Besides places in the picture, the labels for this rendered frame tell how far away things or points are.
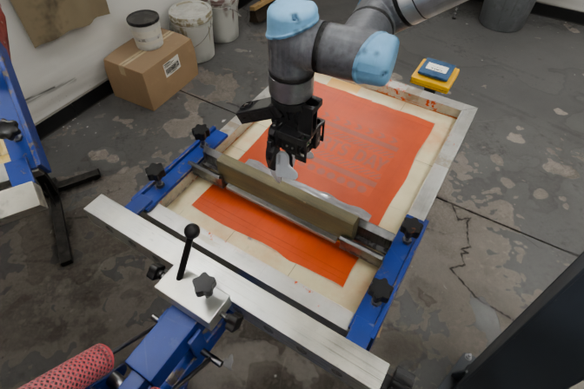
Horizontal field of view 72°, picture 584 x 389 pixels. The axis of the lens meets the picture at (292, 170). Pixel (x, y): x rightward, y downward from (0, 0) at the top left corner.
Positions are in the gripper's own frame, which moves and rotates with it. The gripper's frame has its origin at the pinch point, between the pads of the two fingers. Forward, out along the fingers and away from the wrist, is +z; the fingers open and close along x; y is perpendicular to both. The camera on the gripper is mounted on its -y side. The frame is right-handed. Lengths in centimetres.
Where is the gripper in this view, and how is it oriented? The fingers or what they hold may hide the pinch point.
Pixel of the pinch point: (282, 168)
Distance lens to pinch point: 83.9
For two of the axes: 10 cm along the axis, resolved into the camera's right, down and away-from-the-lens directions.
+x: 5.1, -6.3, 5.8
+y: 8.6, 3.8, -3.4
